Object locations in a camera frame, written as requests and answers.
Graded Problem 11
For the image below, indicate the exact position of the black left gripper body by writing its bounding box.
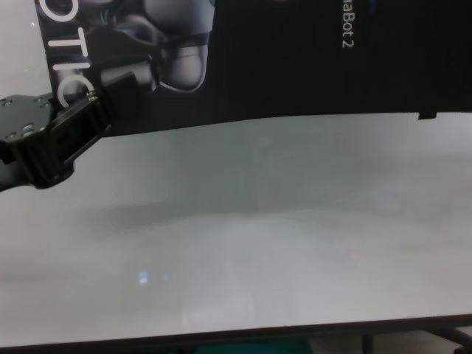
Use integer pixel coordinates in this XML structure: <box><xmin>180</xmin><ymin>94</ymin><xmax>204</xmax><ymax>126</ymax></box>
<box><xmin>0</xmin><ymin>94</ymin><xmax>111</xmax><ymax>191</ymax></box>

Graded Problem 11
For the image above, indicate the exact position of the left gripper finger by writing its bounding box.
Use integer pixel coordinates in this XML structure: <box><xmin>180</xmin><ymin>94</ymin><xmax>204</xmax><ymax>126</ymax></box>
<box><xmin>99</xmin><ymin>72</ymin><xmax>143</xmax><ymax>128</ymax></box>

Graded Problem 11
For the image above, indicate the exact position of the black robot poster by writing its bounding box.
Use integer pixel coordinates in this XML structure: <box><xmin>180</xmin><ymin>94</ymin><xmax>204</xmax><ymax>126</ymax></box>
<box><xmin>35</xmin><ymin>0</ymin><xmax>472</xmax><ymax>138</ymax></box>

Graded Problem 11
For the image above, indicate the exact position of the dark metal table brace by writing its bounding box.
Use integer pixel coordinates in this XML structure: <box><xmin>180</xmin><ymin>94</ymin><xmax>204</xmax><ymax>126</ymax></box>
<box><xmin>420</xmin><ymin>326</ymin><xmax>472</xmax><ymax>350</ymax></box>

